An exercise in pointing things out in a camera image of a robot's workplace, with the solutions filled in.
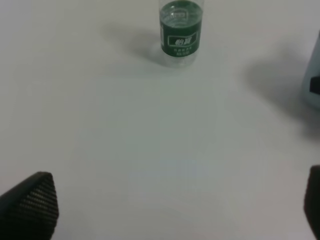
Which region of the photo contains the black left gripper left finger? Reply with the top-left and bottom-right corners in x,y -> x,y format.
0,171 -> 59,240

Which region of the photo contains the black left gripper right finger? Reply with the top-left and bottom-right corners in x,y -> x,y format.
303,165 -> 320,240

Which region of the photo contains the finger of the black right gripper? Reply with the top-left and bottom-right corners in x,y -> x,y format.
309,76 -> 320,95

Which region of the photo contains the teal plastic cup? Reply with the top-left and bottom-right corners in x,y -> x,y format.
301,33 -> 320,110

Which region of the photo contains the clear bottle green label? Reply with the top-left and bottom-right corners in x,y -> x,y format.
158,0 -> 205,68

